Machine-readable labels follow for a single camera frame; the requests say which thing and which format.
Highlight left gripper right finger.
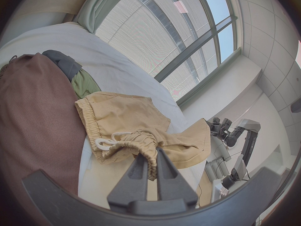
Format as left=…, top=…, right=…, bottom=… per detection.
left=156, top=147, right=198, bottom=207

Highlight tan shorts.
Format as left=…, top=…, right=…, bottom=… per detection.
left=75, top=91, right=211, bottom=182

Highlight white garment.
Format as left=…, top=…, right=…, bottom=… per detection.
left=79, top=136, right=94, bottom=174

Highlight grey small table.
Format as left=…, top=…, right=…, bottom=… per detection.
left=215, top=142, right=232, bottom=161

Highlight black garment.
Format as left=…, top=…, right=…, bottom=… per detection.
left=42, top=50, right=83, bottom=82

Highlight brown garment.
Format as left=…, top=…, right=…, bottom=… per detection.
left=0, top=53, right=88, bottom=221

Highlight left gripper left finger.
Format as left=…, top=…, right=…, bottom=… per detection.
left=107, top=153, right=149, bottom=208

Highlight bed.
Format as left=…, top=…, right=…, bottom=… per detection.
left=0, top=0, right=212, bottom=205

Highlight grey-green curtain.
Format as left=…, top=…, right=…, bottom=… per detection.
left=76, top=0, right=141, bottom=35

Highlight green garment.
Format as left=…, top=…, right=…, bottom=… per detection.
left=71, top=68, right=101, bottom=101

